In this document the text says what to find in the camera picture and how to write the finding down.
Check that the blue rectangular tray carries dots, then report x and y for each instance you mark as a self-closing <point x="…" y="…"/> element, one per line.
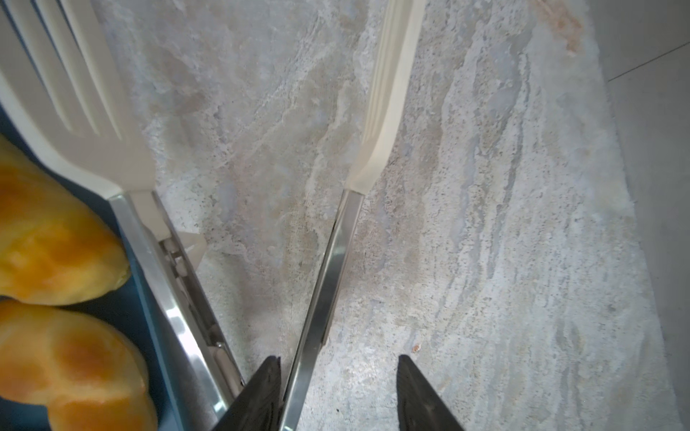
<point x="129" y="309"/>

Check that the white and steel tongs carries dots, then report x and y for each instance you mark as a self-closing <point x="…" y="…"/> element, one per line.
<point x="117" y="96"/>

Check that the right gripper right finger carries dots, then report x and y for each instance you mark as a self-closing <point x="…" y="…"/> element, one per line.
<point x="418" y="405"/>

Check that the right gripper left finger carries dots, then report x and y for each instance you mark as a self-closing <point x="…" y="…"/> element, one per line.
<point x="258" y="406"/>

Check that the ring shaped donut bread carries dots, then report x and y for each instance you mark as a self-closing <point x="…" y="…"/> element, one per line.
<point x="87" y="374"/>

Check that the long striped croissant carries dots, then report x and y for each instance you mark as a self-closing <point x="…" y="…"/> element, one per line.
<point x="54" y="249"/>

